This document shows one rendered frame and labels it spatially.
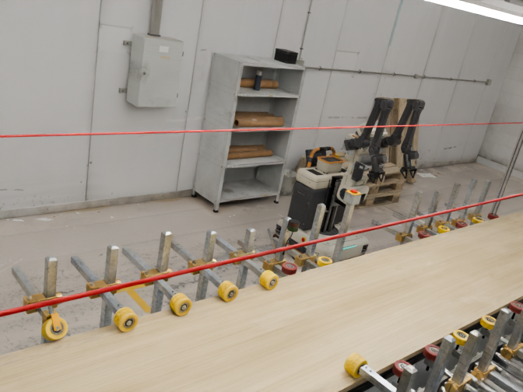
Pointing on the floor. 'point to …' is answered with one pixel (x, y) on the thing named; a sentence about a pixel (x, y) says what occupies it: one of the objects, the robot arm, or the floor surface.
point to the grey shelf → (272, 175)
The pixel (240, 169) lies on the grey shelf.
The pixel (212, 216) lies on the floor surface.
